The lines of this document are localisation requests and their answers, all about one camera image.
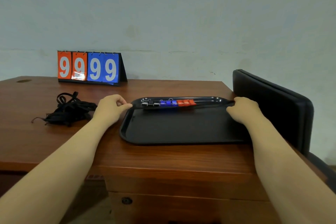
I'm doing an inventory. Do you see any person's right hand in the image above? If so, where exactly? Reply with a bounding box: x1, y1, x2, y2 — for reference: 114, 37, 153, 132
226, 97, 263, 125

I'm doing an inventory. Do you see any person's left hand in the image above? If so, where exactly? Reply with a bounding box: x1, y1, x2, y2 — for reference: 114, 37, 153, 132
92, 94, 133, 128

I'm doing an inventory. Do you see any small black oval tray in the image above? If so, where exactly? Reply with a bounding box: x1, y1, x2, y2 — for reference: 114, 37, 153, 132
131, 96, 235, 110

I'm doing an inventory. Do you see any person's left forearm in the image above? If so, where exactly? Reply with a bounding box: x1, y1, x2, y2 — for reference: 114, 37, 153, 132
0, 117, 111, 224

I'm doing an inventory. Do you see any person's right forearm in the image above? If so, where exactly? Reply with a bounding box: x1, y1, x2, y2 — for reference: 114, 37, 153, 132
246, 117, 336, 224

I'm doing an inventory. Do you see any black padded chair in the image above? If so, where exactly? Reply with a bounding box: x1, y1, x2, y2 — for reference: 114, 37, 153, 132
232, 69, 336, 194

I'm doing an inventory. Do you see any orange and blue flip scoreboard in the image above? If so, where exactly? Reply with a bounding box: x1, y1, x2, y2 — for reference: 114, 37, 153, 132
57, 50, 128, 87

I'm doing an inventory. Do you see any large black rectangular tray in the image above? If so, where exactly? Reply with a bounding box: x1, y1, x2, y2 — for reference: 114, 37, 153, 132
119, 105, 253, 146

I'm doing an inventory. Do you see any brown wooden desk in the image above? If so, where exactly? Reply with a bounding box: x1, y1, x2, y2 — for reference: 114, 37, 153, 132
0, 75, 329, 224

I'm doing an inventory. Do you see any bundle of black straps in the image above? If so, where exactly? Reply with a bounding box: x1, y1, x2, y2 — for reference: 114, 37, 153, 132
31, 91, 98, 127

